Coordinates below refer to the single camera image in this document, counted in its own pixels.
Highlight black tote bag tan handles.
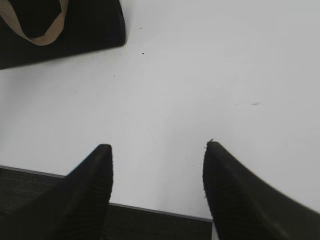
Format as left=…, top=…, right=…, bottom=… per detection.
left=0, top=0, right=126, bottom=69

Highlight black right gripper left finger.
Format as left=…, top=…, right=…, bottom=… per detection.
left=0, top=144, right=113, bottom=240

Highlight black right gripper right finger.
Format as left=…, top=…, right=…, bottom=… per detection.
left=202, top=141, right=320, bottom=240

